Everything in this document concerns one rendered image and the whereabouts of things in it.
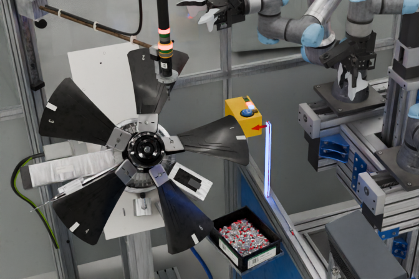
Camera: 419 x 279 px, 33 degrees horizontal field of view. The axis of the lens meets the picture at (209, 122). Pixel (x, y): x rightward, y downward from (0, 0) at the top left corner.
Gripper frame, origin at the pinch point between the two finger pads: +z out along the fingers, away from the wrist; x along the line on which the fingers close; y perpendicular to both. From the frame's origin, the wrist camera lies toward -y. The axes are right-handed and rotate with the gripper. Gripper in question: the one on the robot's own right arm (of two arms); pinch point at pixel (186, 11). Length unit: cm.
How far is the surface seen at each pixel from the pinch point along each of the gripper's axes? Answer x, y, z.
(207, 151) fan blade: -8.4, 47.9, -1.3
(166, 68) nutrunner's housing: -1.7, 16.7, 8.4
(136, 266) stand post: 12, 109, 21
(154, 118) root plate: 5.2, 38.1, 11.2
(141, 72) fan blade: 18.9, 28.1, 9.2
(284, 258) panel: -22, 97, -25
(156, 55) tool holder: 1.7, 12.9, 10.2
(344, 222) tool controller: -64, 41, -15
